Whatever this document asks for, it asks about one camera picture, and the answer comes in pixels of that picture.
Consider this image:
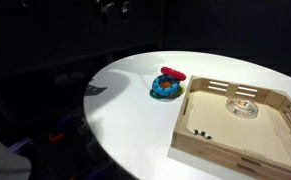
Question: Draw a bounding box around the orange clamp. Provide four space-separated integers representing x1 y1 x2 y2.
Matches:
48 133 65 143

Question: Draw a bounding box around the green ring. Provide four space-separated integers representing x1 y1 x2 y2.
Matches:
149 84 186 100

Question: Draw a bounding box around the black and white striped toy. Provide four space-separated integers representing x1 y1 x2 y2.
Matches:
191 129 212 140

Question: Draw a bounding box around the blue dotted ring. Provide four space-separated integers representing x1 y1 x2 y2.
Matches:
151 74 181 98

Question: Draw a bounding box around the clear plastic ring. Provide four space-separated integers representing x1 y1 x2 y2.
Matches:
225 97 259 119

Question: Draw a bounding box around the red beaded ring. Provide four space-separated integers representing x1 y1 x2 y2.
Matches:
160 66 187 82

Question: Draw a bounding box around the wooden slatted tray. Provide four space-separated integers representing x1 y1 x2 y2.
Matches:
171 76 291 180

